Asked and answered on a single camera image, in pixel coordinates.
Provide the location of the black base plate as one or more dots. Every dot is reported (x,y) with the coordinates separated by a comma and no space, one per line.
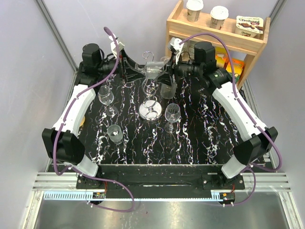
(171,181)

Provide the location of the chrome wine glass rack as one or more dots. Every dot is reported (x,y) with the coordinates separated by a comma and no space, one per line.
(150,109)

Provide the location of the clear wine glass centre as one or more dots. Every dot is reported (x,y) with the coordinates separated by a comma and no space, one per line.
(172,115)

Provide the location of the ribbed stemmed glass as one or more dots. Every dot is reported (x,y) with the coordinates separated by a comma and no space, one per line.
(165,59)
(168,92)

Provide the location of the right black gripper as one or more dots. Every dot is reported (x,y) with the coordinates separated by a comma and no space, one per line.
(167,78)

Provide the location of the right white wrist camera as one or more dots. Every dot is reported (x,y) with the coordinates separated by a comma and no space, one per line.
(175,45)

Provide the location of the white paper cup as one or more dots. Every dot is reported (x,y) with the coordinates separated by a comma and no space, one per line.
(194,8)
(218,15)

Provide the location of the white paper cup right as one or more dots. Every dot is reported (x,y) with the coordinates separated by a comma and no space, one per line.
(218,15)

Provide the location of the white paper cup left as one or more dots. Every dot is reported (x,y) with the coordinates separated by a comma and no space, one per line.
(194,8)

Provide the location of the wooden shelf unit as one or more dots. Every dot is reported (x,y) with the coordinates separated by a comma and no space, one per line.
(178,26)

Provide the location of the Chobani yogurt cup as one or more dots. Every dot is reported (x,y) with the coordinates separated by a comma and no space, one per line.
(249,26)

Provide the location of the green orange sponge box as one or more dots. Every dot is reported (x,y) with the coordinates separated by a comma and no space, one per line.
(238,68)

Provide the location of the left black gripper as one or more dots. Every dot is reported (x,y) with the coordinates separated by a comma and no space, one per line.
(128,74)

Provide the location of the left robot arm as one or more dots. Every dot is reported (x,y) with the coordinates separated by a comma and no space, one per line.
(61,141)

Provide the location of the yellow round sponge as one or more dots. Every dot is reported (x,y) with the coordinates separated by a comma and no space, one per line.
(82,121)

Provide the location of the clear wine glass left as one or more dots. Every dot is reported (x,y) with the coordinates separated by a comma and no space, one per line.
(106,97)

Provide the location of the clear wine glass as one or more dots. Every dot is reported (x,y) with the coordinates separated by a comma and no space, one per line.
(172,115)
(106,97)

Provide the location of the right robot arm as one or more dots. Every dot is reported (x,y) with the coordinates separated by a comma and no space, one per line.
(257,137)

